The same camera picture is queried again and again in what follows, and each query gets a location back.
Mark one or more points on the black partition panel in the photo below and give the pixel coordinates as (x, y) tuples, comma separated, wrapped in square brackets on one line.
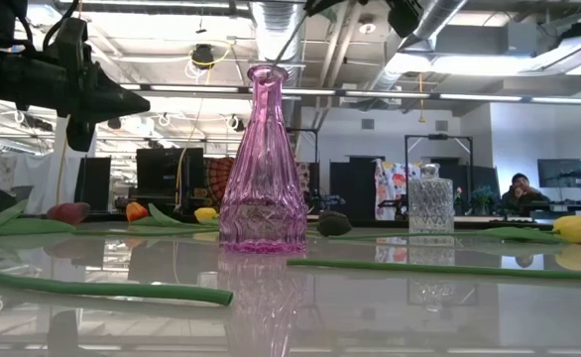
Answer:
[(92, 183)]

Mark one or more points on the orange artificial tulip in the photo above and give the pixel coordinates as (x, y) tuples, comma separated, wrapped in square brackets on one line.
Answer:
[(444, 270), (136, 211)]

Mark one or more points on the pink ribbed glass vase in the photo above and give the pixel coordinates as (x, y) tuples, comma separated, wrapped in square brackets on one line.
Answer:
[(263, 198)]

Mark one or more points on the yellow artificial tulip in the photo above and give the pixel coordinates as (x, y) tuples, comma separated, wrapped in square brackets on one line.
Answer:
[(574, 228), (205, 214)]

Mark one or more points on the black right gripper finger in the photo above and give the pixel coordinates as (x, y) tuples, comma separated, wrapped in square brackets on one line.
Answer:
[(320, 5)]

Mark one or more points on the person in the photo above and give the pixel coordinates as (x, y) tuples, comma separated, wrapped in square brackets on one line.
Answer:
[(521, 193)]

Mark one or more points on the orange mandala tapestry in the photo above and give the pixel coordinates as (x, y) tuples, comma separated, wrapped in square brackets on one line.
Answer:
[(218, 181)]

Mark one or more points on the grey computer monitor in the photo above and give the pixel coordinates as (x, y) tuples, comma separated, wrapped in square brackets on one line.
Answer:
[(563, 172)]

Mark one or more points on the circle-patterned hanging cloth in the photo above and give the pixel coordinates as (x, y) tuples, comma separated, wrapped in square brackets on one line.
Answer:
[(303, 178)]

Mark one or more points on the floral printed cloth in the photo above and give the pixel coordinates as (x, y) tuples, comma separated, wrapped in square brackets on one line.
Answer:
[(392, 186)]

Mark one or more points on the black ceiling device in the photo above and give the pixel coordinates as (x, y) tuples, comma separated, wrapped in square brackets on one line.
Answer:
[(202, 55)]

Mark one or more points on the black artificial tulip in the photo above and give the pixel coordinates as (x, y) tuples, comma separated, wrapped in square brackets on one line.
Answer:
[(333, 224)]

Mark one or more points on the white hanging cloth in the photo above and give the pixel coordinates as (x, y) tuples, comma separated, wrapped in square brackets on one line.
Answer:
[(42, 183)]

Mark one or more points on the wide black partition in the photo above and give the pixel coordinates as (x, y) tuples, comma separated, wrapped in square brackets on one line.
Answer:
[(352, 188)]

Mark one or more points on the black metal frame stand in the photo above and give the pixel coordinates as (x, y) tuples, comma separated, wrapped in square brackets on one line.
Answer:
[(439, 136)]

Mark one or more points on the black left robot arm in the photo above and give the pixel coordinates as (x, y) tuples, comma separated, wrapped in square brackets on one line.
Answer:
[(13, 79)]

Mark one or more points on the black computer monitor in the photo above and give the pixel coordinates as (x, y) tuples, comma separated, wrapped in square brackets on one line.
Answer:
[(169, 171)]

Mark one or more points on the clear cut glass vase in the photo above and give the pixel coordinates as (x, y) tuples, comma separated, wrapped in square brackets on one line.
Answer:
[(430, 203)]

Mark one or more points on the blue flower bunch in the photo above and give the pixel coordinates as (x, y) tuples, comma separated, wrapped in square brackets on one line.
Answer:
[(482, 196)]

